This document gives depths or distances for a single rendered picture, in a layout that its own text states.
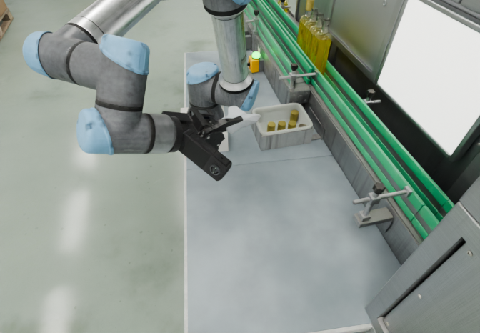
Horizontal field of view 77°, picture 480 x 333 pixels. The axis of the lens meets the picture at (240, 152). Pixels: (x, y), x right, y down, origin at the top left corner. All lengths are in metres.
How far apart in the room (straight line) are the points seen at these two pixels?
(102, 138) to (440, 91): 0.91
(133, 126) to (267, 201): 0.66
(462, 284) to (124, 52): 0.65
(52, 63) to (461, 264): 0.74
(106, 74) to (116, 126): 0.08
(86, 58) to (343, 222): 0.87
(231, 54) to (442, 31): 0.59
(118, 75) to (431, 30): 0.88
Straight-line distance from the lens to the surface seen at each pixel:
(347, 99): 1.30
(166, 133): 0.56
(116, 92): 0.51
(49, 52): 0.60
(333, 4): 1.58
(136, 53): 0.51
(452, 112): 1.04
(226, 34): 0.87
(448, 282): 0.67
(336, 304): 0.95
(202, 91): 1.09
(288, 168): 1.18
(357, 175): 1.13
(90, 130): 0.51
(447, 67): 1.05
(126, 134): 0.53
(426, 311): 0.75
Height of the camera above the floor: 1.62
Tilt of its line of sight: 45 degrees down
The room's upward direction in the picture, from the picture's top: straight up
